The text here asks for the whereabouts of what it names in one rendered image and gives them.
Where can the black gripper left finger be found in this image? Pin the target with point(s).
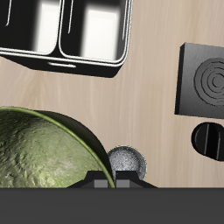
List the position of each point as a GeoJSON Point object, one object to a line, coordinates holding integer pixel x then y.
{"type": "Point", "coordinates": [96, 179]}

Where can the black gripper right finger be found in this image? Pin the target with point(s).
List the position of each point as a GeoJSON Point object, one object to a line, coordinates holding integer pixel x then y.
{"type": "Point", "coordinates": [128, 179]}

